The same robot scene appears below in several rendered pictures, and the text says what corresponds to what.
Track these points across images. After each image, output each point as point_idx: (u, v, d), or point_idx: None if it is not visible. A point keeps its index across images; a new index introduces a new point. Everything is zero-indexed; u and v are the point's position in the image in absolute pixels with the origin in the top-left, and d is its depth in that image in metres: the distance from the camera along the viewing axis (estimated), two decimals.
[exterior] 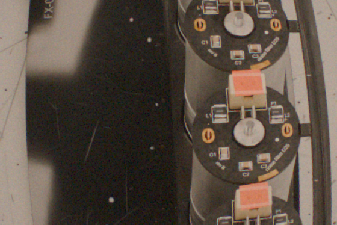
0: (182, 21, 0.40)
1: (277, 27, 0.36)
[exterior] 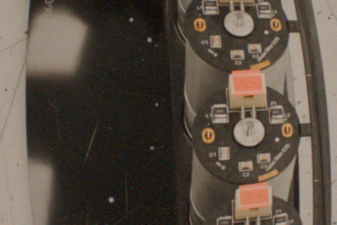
0: (182, 21, 0.40)
1: (277, 27, 0.36)
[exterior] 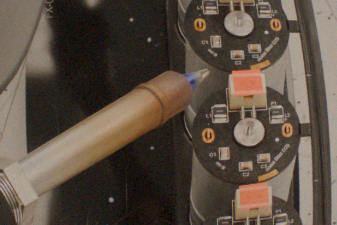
0: (182, 21, 0.40)
1: (277, 27, 0.36)
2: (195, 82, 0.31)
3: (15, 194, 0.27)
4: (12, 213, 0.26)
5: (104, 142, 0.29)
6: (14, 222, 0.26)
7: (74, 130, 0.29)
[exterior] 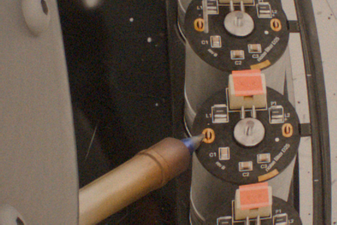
0: (182, 21, 0.40)
1: (277, 27, 0.36)
2: (194, 147, 0.34)
3: None
4: None
5: (110, 203, 0.31)
6: None
7: (82, 192, 0.31)
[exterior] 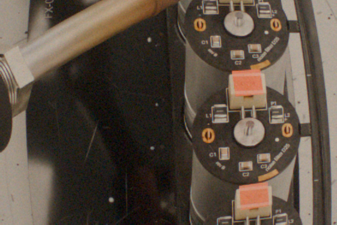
0: (182, 21, 0.40)
1: (277, 27, 0.36)
2: None
3: (12, 76, 0.28)
4: (7, 94, 0.27)
5: (101, 27, 0.31)
6: (8, 103, 0.27)
7: (74, 18, 0.30)
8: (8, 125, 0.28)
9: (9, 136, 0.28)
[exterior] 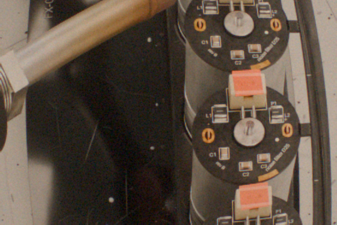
0: (182, 21, 0.40)
1: (277, 27, 0.36)
2: None
3: (7, 80, 0.28)
4: (2, 98, 0.27)
5: (95, 31, 0.31)
6: (3, 107, 0.27)
7: (68, 21, 0.30)
8: (3, 129, 0.28)
9: (5, 140, 0.28)
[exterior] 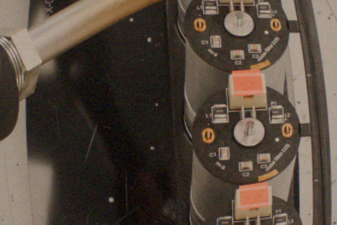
0: (182, 21, 0.40)
1: (277, 27, 0.36)
2: None
3: (20, 59, 0.28)
4: (14, 76, 0.27)
5: (111, 10, 0.30)
6: (15, 86, 0.27)
7: (83, 1, 0.30)
8: (15, 108, 0.27)
9: (16, 120, 0.27)
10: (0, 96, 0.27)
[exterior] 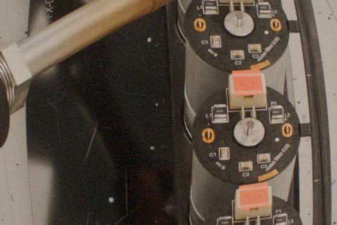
0: (182, 21, 0.40)
1: (277, 27, 0.36)
2: None
3: (9, 74, 0.28)
4: (5, 91, 0.27)
5: (99, 24, 0.31)
6: (6, 100, 0.27)
7: (72, 15, 0.30)
8: (6, 122, 0.27)
9: (7, 133, 0.28)
10: None
